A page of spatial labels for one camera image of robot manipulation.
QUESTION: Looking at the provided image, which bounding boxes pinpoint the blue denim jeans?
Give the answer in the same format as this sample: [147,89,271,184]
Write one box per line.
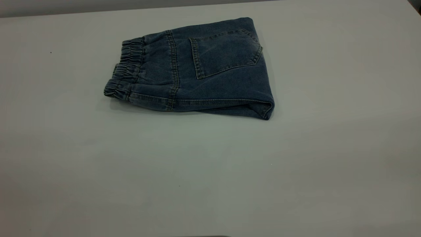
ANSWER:
[103,16,275,120]

